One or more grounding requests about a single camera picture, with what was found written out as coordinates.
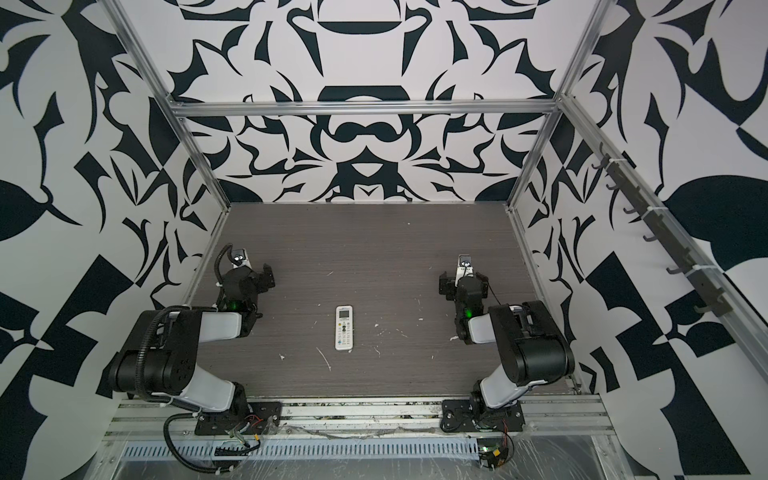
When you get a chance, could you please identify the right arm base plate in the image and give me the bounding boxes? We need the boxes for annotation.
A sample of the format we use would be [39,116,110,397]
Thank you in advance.
[440,399,526,433]

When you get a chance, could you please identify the white slotted cable duct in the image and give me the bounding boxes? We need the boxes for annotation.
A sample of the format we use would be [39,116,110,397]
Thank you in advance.
[121,437,480,461]

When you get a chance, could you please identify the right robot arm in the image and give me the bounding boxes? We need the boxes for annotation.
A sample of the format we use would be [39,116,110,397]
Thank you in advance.
[438,273,575,433]

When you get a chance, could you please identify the white remote control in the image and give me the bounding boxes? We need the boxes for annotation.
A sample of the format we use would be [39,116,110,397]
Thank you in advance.
[334,305,354,351]

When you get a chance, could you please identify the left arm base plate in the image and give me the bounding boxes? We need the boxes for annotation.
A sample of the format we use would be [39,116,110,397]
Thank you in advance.
[194,401,283,436]

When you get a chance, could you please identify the aluminium front rail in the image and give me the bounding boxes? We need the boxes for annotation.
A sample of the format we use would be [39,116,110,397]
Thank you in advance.
[103,394,615,441]

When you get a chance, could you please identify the small circuit board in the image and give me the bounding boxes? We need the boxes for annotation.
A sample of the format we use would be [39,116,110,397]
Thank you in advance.
[478,435,516,470]

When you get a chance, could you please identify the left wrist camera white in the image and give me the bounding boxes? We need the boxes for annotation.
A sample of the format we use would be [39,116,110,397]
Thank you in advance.
[229,248,251,268]

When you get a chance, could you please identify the wall hook rail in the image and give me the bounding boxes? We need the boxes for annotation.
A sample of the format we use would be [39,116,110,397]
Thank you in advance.
[594,147,733,317]

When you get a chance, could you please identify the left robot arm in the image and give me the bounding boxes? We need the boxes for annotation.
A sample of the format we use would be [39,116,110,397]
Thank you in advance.
[107,244,282,476]

